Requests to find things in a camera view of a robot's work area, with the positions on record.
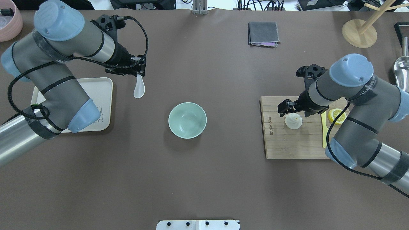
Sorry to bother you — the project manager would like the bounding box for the aluminium frame post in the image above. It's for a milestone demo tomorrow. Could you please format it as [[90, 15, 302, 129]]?
[[192, 0, 208, 15]]

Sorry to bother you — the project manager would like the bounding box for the lemon slice thick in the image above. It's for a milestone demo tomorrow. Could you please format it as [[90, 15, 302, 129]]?
[[327, 109, 347, 125]]

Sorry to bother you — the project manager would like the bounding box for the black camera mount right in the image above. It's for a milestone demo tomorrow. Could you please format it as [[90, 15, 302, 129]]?
[[296, 64, 327, 90]]

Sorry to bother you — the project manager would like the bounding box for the pink bowl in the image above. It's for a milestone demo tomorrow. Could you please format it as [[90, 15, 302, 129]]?
[[0, 0, 23, 42]]

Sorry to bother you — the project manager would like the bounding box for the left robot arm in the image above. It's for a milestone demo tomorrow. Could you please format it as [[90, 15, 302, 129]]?
[[0, 0, 147, 166]]

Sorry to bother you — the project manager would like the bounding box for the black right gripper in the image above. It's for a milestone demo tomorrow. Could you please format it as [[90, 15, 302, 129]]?
[[277, 90, 329, 118]]

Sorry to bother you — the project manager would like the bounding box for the cream rabbit print tray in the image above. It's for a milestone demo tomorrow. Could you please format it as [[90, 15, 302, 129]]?
[[32, 76, 113, 134]]

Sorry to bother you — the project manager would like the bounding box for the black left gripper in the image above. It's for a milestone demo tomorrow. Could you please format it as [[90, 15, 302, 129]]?
[[107, 43, 146, 77]]

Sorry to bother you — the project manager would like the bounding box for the bamboo cutting board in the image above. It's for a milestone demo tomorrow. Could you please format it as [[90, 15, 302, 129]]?
[[260, 96, 350, 159]]

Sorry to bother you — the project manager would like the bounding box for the yellow plastic knife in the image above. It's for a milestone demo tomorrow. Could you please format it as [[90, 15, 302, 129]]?
[[321, 111, 329, 149]]

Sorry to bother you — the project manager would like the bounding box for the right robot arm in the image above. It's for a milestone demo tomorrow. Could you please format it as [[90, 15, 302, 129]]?
[[278, 53, 409, 197]]

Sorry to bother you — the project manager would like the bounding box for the mint green bowl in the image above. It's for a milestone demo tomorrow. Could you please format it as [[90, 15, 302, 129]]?
[[168, 102, 207, 139]]

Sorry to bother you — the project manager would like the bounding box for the black wire glass rack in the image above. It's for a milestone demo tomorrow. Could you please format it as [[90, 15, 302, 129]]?
[[393, 22, 409, 47]]

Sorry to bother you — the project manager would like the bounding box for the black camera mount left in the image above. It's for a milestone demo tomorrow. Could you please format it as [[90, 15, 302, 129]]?
[[90, 14, 131, 36]]

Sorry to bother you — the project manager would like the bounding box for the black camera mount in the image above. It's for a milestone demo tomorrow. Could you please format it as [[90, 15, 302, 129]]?
[[90, 14, 131, 36], [296, 64, 327, 90]]

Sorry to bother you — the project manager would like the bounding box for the steel scoop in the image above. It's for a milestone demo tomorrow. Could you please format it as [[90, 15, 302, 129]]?
[[393, 36, 409, 93]]

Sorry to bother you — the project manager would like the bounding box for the wooden cup tree stand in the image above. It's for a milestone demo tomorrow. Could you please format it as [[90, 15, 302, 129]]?
[[342, 0, 409, 48]]

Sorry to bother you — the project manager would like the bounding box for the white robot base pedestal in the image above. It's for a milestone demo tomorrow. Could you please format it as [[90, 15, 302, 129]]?
[[156, 219, 241, 230]]

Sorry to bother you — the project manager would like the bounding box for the white ceramic spoon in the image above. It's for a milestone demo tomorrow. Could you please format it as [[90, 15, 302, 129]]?
[[133, 74, 145, 99]]

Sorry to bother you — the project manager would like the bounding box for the grey folded cloth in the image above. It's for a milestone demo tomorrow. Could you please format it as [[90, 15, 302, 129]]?
[[247, 21, 281, 48]]

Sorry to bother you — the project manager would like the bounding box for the white steamed bun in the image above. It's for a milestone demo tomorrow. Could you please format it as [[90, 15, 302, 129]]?
[[285, 113, 303, 130]]

